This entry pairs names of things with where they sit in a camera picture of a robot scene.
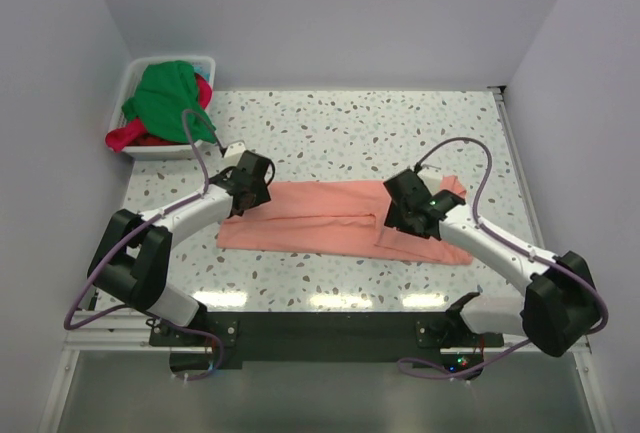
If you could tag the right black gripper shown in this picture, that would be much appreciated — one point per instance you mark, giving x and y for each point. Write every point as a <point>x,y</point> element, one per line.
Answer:
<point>393,219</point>

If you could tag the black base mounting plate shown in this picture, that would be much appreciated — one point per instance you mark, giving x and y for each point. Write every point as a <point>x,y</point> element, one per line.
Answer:
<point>229,340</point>

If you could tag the green t shirt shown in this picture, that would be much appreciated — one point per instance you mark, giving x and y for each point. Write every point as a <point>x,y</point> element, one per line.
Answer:
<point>163,93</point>

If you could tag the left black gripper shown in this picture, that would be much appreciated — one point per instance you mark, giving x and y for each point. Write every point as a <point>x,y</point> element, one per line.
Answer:
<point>262,194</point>

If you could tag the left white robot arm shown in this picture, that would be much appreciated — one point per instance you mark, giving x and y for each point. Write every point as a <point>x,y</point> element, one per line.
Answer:
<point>132,260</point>

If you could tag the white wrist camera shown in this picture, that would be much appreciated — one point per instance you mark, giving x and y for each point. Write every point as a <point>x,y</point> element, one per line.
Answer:
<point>432,178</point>
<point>234,150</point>

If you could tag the salmon pink t shirt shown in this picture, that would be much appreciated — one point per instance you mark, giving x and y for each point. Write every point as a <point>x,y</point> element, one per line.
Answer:
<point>332,218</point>

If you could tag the red t shirt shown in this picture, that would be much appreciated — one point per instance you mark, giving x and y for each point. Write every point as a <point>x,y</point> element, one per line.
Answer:
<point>137,135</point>

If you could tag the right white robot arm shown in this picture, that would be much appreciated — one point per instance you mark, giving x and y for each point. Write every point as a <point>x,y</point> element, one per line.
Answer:
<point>559,303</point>

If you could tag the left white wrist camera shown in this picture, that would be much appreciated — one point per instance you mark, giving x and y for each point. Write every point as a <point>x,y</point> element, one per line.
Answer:
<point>234,150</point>

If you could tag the white laundry basket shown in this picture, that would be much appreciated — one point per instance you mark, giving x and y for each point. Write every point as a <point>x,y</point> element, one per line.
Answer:
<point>203,65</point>

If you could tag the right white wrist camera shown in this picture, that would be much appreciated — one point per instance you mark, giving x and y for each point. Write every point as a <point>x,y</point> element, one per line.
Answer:
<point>432,178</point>

